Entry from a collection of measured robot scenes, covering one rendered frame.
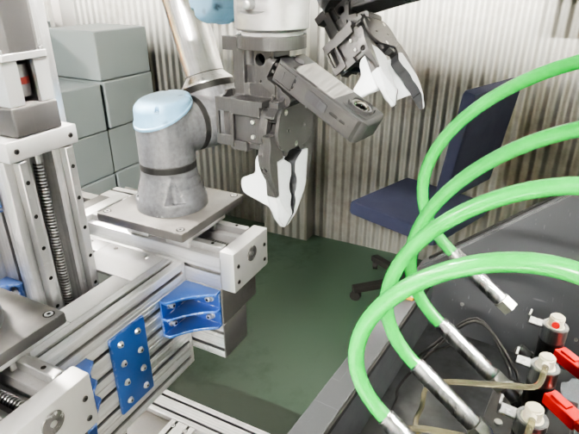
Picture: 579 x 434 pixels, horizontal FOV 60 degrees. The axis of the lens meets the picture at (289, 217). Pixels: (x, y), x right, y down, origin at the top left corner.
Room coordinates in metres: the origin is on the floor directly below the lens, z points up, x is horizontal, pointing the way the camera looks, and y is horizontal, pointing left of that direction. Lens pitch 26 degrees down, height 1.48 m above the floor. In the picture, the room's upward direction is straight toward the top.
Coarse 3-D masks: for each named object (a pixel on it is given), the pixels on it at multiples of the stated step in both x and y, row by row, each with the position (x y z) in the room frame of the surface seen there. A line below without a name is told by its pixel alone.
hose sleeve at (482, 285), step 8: (448, 256) 0.54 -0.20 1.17; (456, 256) 0.53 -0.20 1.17; (464, 256) 0.53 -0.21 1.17; (472, 280) 0.52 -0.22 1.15; (480, 280) 0.51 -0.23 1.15; (488, 280) 0.51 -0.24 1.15; (480, 288) 0.51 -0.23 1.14; (488, 288) 0.51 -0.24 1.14; (496, 288) 0.51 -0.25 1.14; (488, 296) 0.51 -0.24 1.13; (496, 296) 0.50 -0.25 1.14; (504, 296) 0.50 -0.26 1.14
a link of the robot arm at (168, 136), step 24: (144, 96) 1.02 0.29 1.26; (168, 96) 1.00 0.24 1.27; (192, 96) 1.04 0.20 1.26; (144, 120) 0.95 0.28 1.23; (168, 120) 0.95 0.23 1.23; (192, 120) 0.99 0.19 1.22; (144, 144) 0.95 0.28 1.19; (168, 144) 0.94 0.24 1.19; (192, 144) 0.98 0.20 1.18; (168, 168) 0.94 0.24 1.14
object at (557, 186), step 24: (504, 192) 0.36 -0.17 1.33; (528, 192) 0.35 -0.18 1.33; (552, 192) 0.35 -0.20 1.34; (576, 192) 0.34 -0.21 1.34; (456, 216) 0.38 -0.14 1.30; (432, 240) 0.40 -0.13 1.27; (384, 288) 0.41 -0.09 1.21; (408, 360) 0.39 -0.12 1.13; (432, 384) 0.38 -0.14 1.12; (456, 408) 0.37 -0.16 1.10; (480, 432) 0.35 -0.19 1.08
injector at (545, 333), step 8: (544, 320) 0.48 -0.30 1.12; (544, 328) 0.47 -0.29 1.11; (568, 328) 0.47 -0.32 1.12; (544, 336) 0.47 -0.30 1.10; (552, 336) 0.46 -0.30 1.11; (560, 336) 0.46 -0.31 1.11; (520, 344) 0.49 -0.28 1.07; (536, 344) 0.48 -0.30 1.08; (544, 344) 0.46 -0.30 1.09; (552, 344) 0.46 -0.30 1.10; (560, 344) 0.46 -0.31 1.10; (520, 352) 0.48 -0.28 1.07; (528, 352) 0.48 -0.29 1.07; (536, 352) 0.47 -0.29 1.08; (552, 352) 0.46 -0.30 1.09
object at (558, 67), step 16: (560, 64) 0.50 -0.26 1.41; (576, 64) 0.49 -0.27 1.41; (512, 80) 0.52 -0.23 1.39; (528, 80) 0.51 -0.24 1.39; (496, 96) 0.53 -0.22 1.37; (464, 112) 0.54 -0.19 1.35; (480, 112) 0.54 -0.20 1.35; (448, 128) 0.55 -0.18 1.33; (432, 160) 0.56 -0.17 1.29; (448, 240) 0.55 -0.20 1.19
